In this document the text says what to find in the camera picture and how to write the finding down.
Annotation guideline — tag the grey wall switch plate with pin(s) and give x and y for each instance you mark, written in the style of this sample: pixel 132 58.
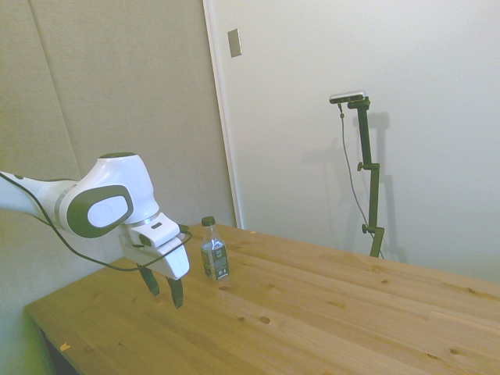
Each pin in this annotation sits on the grey wall switch plate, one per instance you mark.
pixel 234 43

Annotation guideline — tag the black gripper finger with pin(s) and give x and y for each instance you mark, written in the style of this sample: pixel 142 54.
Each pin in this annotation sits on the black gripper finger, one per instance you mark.
pixel 152 283
pixel 176 293

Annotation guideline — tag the black camera stand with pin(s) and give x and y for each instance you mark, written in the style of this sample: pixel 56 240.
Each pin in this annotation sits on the black camera stand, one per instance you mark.
pixel 369 176

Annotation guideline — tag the white door frame trim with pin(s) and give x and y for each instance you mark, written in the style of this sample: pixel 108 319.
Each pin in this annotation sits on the white door frame trim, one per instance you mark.
pixel 224 117

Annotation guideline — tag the silver exterior camera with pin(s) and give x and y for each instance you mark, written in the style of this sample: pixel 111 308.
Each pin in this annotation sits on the silver exterior camera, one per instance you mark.
pixel 347 96

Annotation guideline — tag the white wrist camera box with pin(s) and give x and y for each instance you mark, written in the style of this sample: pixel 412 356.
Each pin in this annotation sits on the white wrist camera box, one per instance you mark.
pixel 154 233

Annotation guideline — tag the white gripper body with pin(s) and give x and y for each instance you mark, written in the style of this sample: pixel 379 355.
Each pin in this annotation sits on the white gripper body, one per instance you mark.
pixel 172 262

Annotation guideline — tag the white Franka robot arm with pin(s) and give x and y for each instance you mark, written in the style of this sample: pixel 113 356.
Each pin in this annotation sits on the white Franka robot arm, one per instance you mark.
pixel 113 183

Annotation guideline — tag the clear plastic bottle green label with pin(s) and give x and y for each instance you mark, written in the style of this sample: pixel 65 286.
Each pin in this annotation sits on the clear plastic bottle green label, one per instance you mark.
pixel 214 254

